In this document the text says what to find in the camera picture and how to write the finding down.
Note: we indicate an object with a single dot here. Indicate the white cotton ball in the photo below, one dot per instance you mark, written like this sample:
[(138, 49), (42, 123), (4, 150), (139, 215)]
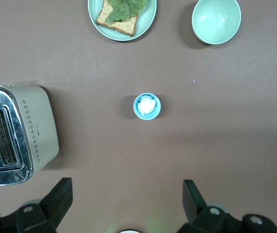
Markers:
[(147, 105)]

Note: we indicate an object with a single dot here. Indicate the white round rimmed object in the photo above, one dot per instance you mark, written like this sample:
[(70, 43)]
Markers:
[(129, 231)]

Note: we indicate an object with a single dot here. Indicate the beige and chrome toaster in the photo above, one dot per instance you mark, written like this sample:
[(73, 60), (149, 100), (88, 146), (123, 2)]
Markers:
[(38, 121)]

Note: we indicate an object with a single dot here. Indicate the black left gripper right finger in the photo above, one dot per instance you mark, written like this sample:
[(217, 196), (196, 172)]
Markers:
[(194, 204)]

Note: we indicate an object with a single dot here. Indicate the light blue plastic cup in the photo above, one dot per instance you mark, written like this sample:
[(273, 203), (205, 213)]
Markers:
[(138, 114)]

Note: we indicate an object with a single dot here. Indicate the pale green ribbed plate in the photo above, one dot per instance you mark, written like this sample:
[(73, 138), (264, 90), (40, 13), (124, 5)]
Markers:
[(145, 23)]

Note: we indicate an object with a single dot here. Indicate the green lettuce leaf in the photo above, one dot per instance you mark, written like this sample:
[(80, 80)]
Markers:
[(122, 11)]

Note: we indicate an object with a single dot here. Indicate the pale green bowl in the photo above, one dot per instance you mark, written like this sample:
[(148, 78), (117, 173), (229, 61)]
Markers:
[(216, 21)]

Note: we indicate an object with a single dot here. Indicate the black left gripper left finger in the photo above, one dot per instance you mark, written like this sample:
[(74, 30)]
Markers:
[(55, 201)]

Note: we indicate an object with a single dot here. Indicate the brown toast slice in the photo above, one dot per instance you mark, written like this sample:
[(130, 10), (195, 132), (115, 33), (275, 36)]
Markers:
[(126, 25)]

